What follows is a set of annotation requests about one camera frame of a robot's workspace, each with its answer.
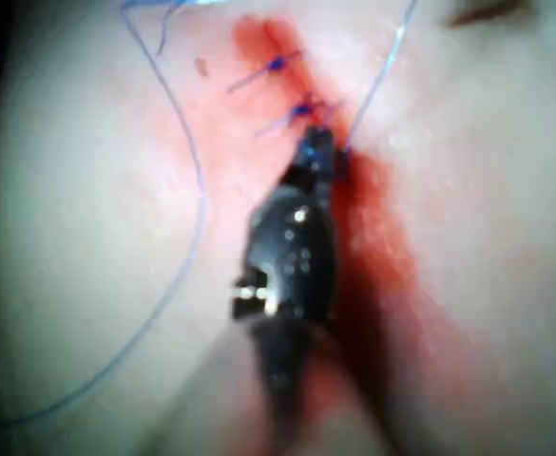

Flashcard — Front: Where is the right arm needle driver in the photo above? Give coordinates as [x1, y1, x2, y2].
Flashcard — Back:
[231, 159, 339, 327]

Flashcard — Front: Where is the right arm needle driver jaw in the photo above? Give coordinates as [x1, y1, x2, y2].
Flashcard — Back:
[299, 125, 336, 173]
[333, 147, 353, 182]

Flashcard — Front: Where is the blue thread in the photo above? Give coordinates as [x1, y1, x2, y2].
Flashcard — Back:
[0, 0, 421, 428]

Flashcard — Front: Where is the blue stitching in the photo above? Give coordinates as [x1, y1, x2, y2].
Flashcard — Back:
[227, 47, 343, 139]

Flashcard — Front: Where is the tissue pad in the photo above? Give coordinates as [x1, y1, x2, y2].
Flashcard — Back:
[0, 0, 556, 456]

